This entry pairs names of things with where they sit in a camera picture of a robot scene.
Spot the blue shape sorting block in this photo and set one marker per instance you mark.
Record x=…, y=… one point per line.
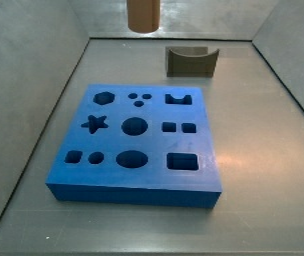
x=137, y=148

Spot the dark olive curved cradle block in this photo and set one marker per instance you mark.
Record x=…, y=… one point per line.
x=189, y=61

